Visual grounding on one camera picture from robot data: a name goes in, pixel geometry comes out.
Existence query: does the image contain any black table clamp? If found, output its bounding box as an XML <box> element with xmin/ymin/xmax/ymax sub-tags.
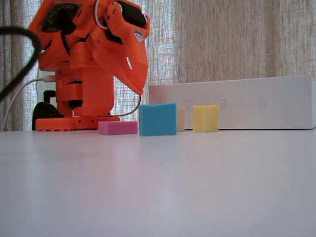
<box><xmin>32</xmin><ymin>90</ymin><xmax>65</xmax><ymax>130</ymax></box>

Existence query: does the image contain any orange gripper black servo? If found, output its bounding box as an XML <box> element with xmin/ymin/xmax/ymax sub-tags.
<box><xmin>106</xmin><ymin>0</ymin><xmax>151</xmax><ymax>96</ymax></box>

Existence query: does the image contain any pink foam cuboid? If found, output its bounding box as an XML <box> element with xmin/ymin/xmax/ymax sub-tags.
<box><xmin>98</xmin><ymin>120</ymin><xmax>138</xmax><ymax>136</ymax></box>

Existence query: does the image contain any yellow foam cuboid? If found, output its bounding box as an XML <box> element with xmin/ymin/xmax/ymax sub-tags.
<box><xmin>193</xmin><ymin>104</ymin><xmax>219</xmax><ymax>133</ymax></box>

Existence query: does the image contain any beige foam cuboid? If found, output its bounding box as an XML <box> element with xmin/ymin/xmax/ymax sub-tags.
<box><xmin>176</xmin><ymin>106</ymin><xmax>185</xmax><ymax>132</ymax></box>

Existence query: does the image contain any light grey fabric sheet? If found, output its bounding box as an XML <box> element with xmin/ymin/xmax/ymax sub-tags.
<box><xmin>36</xmin><ymin>69</ymin><xmax>58</xmax><ymax>104</ymax></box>

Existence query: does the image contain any white cardboard box bin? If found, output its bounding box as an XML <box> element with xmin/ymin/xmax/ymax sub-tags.
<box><xmin>148</xmin><ymin>75</ymin><xmax>316</xmax><ymax>131</ymax></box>

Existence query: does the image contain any beige woven curtain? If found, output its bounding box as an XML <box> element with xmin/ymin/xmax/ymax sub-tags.
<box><xmin>0</xmin><ymin>0</ymin><xmax>316</xmax><ymax>131</ymax></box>

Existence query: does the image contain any white usb cable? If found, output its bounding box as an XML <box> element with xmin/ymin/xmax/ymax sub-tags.
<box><xmin>2</xmin><ymin>75</ymin><xmax>57</xmax><ymax>131</ymax></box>

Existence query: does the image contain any blue foam cuboid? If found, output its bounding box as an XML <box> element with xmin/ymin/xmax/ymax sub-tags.
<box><xmin>138</xmin><ymin>102</ymin><xmax>178</xmax><ymax>137</ymax></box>

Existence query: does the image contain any red white black servo cable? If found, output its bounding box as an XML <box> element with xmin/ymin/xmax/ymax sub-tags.
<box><xmin>108</xmin><ymin>94</ymin><xmax>143</xmax><ymax>118</ymax></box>
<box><xmin>94</xmin><ymin>0</ymin><xmax>109</xmax><ymax>31</ymax></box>

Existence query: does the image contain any thick black cable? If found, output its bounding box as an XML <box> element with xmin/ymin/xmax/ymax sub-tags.
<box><xmin>0</xmin><ymin>26</ymin><xmax>42</xmax><ymax>101</ymax></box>

